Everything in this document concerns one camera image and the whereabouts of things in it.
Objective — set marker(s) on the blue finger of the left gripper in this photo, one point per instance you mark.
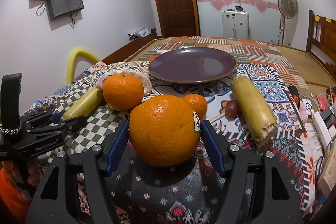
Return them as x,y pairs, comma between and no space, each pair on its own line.
55,118
74,124

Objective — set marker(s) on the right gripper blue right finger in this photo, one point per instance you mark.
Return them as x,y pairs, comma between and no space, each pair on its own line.
215,147

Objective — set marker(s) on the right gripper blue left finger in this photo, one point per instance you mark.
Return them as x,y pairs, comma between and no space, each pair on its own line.
116,145

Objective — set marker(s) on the large navel orange with sticker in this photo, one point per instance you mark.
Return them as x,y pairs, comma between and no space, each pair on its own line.
164,130

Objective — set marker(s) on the medium orange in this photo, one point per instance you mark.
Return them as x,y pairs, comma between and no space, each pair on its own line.
123,91

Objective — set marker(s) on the smooth green-yellow sugarcane piece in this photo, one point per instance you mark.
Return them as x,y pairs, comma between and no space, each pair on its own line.
85,105

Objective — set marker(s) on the rough-ended yellow sugarcane piece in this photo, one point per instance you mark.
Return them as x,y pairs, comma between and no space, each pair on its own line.
260,119

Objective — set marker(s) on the dark red grape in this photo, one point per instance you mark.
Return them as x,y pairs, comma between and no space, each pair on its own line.
232,109

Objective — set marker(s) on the small mandarin orange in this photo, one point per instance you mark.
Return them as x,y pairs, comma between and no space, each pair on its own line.
198,103

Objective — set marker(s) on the yellow chair back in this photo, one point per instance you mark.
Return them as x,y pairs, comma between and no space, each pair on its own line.
76,55

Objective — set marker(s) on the patchwork patterned bedspread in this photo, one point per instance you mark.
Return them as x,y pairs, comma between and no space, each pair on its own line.
260,185

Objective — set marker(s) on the wooden bed footboard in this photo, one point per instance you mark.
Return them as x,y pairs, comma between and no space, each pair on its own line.
130,48

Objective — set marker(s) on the dark purple round plate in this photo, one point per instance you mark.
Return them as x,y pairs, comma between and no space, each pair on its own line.
193,65

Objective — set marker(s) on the clothes heap on footboard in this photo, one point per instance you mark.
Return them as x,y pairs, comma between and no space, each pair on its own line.
139,33

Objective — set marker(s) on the white power strip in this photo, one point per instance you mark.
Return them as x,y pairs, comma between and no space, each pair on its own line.
324,124

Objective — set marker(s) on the beige patterned book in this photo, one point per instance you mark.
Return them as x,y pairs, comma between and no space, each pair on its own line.
326,181

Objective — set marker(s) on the white suitcase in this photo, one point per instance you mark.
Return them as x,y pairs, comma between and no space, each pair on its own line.
236,23

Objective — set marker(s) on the woven bamboo bed mat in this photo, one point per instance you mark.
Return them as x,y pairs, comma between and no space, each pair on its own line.
296,67

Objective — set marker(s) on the white standing fan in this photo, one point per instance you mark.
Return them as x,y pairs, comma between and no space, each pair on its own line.
288,10

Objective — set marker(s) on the small black wall monitor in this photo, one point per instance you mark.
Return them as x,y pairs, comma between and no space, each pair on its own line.
59,8

